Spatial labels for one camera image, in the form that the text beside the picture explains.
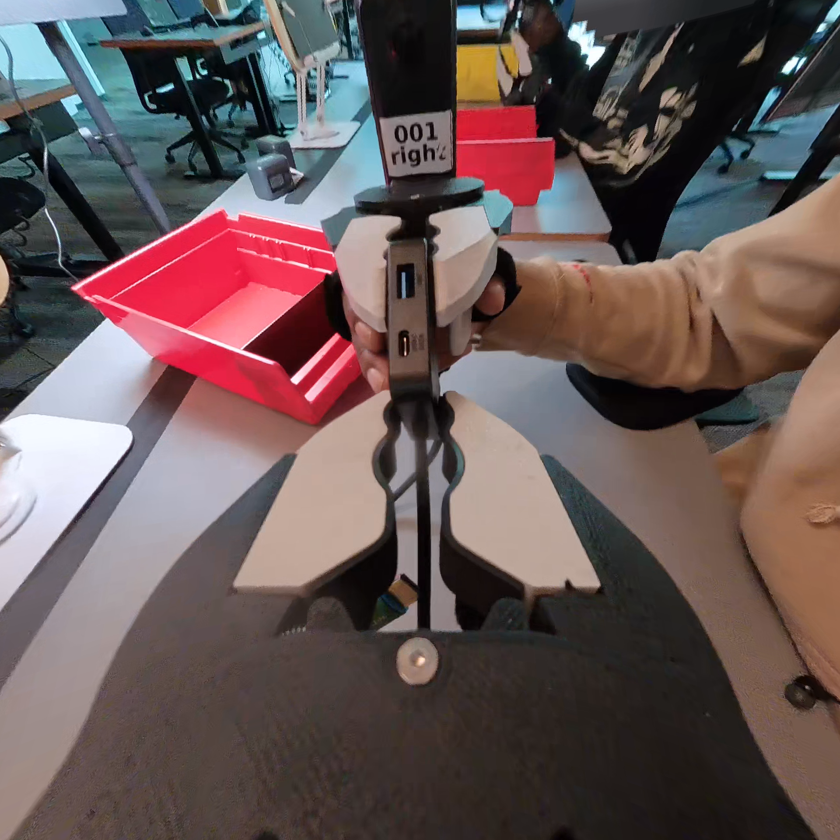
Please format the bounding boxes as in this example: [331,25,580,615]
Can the black bin divider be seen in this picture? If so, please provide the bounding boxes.
[243,276,342,388]

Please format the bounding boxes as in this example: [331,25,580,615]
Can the tilted table grey leg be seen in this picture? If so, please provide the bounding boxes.
[0,0,173,236]

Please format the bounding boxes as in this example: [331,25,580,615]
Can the red plastic bin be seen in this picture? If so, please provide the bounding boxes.
[71,209,368,426]
[455,105,557,208]

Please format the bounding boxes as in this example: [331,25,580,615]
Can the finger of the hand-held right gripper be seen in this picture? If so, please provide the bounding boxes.
[427,206,500,329]
[335,215,403,332]

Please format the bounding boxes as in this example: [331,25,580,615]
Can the person's right forearm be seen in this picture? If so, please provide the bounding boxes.
[479,177,840,395]

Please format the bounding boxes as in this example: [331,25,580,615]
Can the green plug braided hdmi cable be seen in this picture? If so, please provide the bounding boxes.
[373,387,443,632]

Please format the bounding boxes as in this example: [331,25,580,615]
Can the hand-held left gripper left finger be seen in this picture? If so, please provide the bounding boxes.
[232,392,400,598]

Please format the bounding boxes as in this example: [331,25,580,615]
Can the black office chair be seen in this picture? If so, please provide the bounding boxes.
[0,177,48,342]
[125,49,253,179]

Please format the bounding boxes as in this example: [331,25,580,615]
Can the wooden desk black legs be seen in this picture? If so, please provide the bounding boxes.
[0,82,126,263]
[100,23,283,181]

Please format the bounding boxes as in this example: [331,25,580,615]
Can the grey usb hub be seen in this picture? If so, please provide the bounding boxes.
[385,238,444,404]

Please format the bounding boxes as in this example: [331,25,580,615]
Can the black chair armrest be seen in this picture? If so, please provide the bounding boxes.
[566,363,762,432]

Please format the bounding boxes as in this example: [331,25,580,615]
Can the black board wooden edge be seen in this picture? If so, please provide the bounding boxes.
[262,0,343,72]

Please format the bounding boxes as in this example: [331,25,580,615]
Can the yellow plastic bin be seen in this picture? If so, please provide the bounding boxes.
[455,45,521,107]

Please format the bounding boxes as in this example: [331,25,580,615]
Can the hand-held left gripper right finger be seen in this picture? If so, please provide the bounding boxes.
[437,390,602,597]

